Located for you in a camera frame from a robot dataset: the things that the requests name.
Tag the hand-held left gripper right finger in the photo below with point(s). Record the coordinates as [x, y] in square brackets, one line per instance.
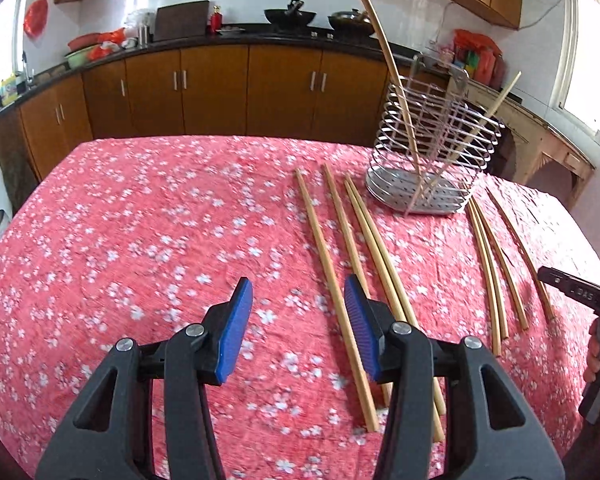
[360, 330]

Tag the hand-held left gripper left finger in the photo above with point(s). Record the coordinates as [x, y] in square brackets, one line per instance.
[235, 330]

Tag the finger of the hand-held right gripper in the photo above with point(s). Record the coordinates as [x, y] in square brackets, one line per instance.
[575, 290]

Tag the wooden chopstick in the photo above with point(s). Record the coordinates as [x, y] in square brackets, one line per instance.
[378, 240]
[369, 240]
[500, 97]
[510, 280]
[486, 280]
[495, 282]
[380, 30]
[340, 220]
[330, 285]
[527, 260]

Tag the person's right hand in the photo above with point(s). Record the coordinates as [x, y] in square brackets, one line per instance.
[593, 355]

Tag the red floral tablecloth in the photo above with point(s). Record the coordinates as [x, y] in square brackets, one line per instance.
[130, 260]

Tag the cream side table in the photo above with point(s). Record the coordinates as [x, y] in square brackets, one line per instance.
[545, 135]

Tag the brown lower kitchen cabinets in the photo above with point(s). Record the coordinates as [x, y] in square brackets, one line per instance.
[210, 90]

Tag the red bag with bottles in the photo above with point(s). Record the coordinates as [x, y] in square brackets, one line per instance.
[480, 55]

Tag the black kitchen countertop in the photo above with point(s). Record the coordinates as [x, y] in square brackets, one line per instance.
[260, 37]

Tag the plate of food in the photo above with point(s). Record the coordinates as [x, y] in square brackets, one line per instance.
[231, 30]

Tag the metal cup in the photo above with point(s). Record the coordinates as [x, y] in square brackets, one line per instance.
[143, 35]

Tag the pan with metal lid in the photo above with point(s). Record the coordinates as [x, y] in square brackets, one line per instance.
[351, 21]

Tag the red bottle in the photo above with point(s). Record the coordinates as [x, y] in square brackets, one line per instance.
[216, 21]

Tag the green basin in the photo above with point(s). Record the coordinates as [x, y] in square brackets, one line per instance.
[80, 57]

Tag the dark cutting board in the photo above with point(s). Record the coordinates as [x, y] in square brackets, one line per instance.
[180, 21]

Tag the black wok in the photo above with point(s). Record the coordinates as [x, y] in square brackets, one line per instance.
[290, 16]

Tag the white plastic bag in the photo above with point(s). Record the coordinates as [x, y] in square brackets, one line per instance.
[139, 19]

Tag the red basin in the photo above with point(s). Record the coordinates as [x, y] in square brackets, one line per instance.
[87, 39]

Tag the yellow detergent bottle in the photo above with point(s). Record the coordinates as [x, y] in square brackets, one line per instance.
[10, 91]

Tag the metal faucet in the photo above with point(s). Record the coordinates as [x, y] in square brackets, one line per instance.
[27, 72]

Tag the red plastic bag on wall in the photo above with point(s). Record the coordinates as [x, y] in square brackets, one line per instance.
[35, 17]

